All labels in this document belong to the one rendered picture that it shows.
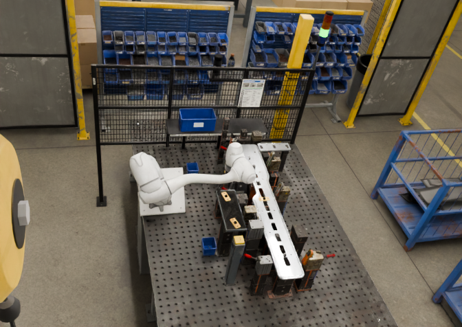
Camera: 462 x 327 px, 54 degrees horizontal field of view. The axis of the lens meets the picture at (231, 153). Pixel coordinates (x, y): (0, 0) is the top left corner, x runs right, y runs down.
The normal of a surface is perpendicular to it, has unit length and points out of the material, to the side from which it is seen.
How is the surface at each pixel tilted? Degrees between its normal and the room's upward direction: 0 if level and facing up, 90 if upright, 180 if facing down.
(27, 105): 94
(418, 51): 92
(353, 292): 0
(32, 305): 0
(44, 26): 91
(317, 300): 0
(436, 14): 90
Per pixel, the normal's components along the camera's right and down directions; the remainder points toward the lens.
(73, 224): 0.14, -0.76
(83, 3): 0.18, 0.65
